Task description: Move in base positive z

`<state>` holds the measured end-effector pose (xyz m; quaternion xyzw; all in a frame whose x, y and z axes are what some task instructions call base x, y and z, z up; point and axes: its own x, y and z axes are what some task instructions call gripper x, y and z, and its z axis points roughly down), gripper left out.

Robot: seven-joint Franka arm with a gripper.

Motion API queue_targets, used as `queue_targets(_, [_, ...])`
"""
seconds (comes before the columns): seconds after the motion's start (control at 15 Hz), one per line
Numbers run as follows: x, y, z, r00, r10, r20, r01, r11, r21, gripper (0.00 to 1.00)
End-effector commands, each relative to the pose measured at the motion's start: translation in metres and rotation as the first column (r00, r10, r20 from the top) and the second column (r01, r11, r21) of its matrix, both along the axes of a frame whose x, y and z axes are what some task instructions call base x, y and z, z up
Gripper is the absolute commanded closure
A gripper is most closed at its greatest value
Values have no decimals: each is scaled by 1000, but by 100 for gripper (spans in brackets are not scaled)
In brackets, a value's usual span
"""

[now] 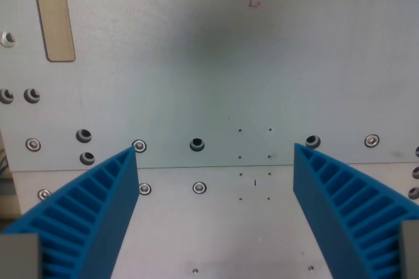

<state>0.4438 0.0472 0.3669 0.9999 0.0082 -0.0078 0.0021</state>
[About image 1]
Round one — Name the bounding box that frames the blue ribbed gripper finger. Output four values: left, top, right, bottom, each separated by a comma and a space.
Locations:
0, 146, 139, 279
292, 142, 419, 279

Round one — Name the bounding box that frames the blue white cable bundle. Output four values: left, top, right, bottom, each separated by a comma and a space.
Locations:
0, 146, 9, 177

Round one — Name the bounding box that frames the light wooden strip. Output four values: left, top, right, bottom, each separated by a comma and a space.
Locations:
30, 0, 77, 63

